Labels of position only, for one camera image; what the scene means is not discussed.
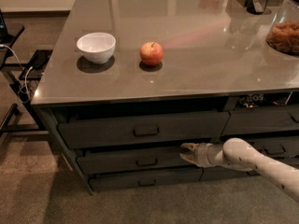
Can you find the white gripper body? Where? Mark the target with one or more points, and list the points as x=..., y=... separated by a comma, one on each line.
x=203, y=155

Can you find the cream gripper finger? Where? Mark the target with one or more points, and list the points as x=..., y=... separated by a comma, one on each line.
x=189, y=146
x=191, y=158

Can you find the snack bag in drawer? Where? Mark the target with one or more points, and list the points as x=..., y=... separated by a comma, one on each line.
x=264, y=99

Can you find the red apple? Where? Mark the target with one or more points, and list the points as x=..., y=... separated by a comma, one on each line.
x=151, y=53

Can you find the white ceramic bowl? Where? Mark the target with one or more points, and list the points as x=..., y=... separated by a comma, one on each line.
x=97, y=47

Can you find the glass jar with snacks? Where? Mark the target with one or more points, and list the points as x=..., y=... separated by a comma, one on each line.
x=284, y=32

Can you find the black side stand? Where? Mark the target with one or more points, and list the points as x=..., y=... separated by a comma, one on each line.
x=19, y=77

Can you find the black smartphone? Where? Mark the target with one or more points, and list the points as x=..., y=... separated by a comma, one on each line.
x=40, y=58

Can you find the dark cabinet frame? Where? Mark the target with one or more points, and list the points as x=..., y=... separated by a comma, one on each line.
x=61, y=112

